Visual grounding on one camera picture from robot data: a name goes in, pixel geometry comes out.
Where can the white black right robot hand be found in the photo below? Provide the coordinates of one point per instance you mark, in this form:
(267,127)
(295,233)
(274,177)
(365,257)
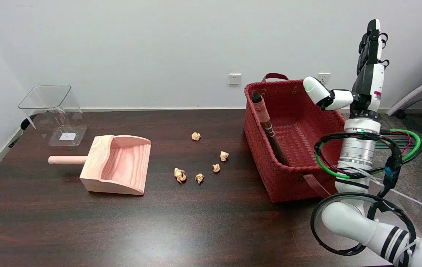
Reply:
(368,85)

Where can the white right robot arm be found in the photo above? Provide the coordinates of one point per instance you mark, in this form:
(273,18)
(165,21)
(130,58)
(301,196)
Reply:
(362,207)

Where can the grey office chair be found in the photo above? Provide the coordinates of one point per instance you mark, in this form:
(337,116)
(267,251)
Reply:
(418,94)

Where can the metal floor vent grille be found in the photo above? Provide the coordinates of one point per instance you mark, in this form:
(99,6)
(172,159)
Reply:
(396,144)

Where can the red woven basket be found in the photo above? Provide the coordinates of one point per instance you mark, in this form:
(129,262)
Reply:
(292,148)

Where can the large crumpled tan paper ball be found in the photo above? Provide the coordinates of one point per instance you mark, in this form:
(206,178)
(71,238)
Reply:
(179,175)

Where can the wooden dustpan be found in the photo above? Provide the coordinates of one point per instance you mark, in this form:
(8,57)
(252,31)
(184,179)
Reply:
(118,165)

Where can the clear plastic container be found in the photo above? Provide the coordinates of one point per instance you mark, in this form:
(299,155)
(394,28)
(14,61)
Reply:
(57,115)

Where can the white wall socket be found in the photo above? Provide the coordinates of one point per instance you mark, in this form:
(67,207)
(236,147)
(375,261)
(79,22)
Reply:
(234,79)
(324,78)

